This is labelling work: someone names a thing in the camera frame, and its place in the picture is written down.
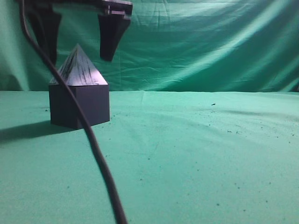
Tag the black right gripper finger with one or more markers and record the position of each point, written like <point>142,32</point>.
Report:
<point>112,27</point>

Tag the dark streaked square pyramid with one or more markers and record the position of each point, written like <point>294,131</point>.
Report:
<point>78,70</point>

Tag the purple cube block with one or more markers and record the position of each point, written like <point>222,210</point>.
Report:
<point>92,99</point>

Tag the green cloth backdrop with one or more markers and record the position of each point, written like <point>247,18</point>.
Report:
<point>204,125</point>

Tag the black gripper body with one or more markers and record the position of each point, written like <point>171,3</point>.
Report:
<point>101,7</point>

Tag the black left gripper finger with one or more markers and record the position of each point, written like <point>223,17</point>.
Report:
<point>45,24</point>

